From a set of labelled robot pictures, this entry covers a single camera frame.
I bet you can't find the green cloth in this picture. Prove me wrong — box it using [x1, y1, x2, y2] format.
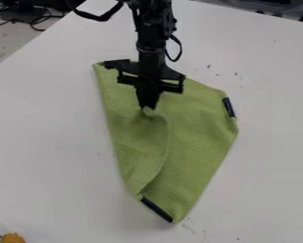
[91, 61, 240, 224]

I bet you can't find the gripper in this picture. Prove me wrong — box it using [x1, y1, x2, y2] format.
[103, 47, 187, 111]

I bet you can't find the yellow toy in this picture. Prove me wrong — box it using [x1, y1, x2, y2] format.
[0, 232, 28, 243]

